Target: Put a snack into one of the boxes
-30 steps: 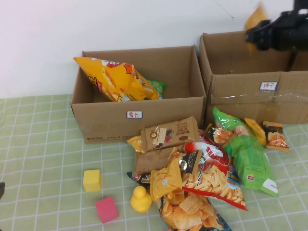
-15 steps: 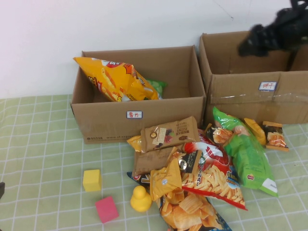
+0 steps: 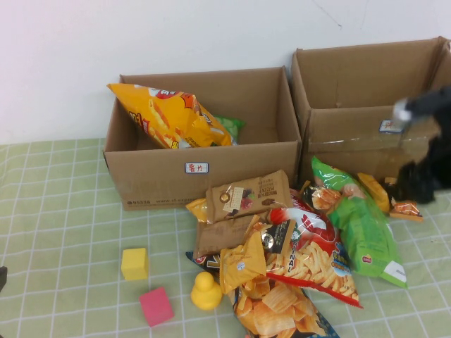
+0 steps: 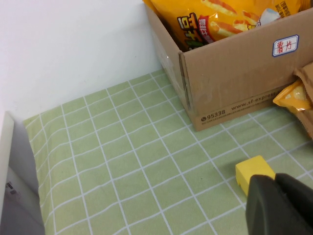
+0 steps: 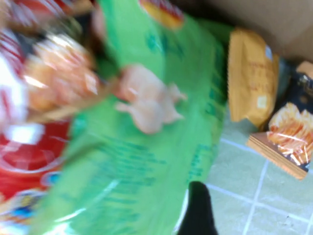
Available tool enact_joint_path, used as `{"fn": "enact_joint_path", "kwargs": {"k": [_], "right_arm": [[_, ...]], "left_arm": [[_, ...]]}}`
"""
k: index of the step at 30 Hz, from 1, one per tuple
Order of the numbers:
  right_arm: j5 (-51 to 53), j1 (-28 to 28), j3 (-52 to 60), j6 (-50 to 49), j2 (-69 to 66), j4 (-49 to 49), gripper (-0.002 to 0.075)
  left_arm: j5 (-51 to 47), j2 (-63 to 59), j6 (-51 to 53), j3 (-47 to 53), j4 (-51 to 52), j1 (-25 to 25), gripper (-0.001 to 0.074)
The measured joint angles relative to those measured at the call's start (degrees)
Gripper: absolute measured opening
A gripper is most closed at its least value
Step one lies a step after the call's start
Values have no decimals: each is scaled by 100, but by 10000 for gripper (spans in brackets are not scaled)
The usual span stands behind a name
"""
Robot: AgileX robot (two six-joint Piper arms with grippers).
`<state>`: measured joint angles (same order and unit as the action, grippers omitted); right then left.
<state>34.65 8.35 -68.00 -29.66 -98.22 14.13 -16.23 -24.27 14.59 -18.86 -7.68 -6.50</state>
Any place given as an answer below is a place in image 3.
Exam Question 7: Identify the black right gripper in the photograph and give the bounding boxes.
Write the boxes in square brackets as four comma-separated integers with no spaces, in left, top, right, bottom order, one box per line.
[387,114,451,206]

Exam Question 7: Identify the yellow foam cube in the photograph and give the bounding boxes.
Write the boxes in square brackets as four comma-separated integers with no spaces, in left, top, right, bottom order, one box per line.
[121,247,149,282]

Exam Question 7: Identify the orange chip bag bottom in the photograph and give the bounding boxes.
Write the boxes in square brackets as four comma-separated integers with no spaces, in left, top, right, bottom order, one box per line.
[185,250,341,338]

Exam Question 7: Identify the yellow rubber duck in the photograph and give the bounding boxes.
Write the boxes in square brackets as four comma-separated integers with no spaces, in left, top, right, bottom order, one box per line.
[190,271,223,311]

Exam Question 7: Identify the green checked tablecloth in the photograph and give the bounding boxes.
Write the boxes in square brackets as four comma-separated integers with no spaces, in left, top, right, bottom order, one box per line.
[0,137,451,338]

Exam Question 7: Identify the small black orange snack pack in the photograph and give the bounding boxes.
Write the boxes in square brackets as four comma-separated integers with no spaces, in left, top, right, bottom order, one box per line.
[301,180,342,214]
[389,199,424,223]
[252,220,297,255]

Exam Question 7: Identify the brown biscuit pack with picture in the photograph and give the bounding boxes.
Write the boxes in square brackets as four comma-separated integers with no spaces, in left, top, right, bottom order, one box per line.
[206,169,294,225]

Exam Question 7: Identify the cardboard box with printed base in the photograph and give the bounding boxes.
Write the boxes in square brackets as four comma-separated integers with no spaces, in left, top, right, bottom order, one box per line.
[103,66,303,212]

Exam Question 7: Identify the plain brown biscuit pack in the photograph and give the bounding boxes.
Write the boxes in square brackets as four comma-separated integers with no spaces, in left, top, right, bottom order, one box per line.
[193,213,261,260]

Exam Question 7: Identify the red shrimp stick bag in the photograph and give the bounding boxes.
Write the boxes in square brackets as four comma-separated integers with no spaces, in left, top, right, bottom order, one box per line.
[262,188,364,310]

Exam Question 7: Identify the plain cardboard box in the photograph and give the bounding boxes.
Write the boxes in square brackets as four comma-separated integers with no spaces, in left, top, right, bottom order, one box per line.
[429,37,451,91]

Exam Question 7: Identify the green Lay's chips bag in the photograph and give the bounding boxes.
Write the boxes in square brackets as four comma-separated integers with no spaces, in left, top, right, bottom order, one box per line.
[211,115,247,146]

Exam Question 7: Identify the long green chips bag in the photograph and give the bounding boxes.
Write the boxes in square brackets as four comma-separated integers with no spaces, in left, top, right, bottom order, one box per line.
[311,156,409,289]

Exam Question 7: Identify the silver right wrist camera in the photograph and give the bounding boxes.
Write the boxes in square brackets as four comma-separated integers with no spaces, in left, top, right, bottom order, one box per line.
[393,86,451,123]

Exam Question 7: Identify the white label with red writing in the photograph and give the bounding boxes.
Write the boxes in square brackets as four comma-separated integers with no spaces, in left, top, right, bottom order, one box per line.
[185,161,211,175]
[378,118,404,134]

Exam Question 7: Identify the cardboard box with clear tape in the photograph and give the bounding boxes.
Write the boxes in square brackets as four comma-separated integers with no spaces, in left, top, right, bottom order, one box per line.
[290,36,451,184]

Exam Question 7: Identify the large yellow chips bag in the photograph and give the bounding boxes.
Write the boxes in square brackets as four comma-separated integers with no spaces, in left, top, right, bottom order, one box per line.
[107,82,234,150]

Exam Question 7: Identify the pink foam cube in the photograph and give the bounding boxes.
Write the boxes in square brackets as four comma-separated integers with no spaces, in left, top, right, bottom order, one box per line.
[139,287,175,327]

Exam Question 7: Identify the small yellow snack pack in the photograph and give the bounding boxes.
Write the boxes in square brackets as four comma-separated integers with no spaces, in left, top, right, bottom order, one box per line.
[220,232,268,295]
[357,172,391,213]
[185,197,209,223]

